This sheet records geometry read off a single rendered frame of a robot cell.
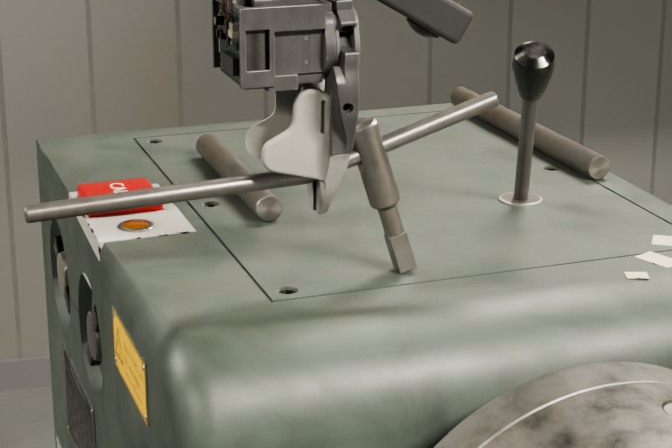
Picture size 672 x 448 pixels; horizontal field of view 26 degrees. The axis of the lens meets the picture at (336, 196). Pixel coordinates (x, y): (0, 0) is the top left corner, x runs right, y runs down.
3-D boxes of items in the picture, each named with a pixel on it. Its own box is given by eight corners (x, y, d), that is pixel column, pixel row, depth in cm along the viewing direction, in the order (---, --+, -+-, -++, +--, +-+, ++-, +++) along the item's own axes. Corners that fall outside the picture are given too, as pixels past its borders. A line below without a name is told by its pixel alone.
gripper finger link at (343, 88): (311, 144, 99) (310, 18, 97) (335, 142, 100) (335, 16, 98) (334, 161, 95) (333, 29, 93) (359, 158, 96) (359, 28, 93)
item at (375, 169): (413, 257, 106) (369, 113, 101) (425, 266, 104) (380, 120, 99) (386, 268, 105) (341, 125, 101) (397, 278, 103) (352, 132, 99)
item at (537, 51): (499, 99, 111) (501, 38, 110) (537, 96, 112) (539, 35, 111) (522, 111, 108) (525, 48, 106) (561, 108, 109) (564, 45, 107)
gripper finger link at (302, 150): (255, 218, 99) (252, 86, 97) (336, 210, 101) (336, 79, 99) (268, 232, 96) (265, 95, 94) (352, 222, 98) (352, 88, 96)
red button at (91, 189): (77, 206, 121) (75, 183, 121) (148, 199, 123) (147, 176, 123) (90, 228, 116) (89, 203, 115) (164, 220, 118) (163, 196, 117)
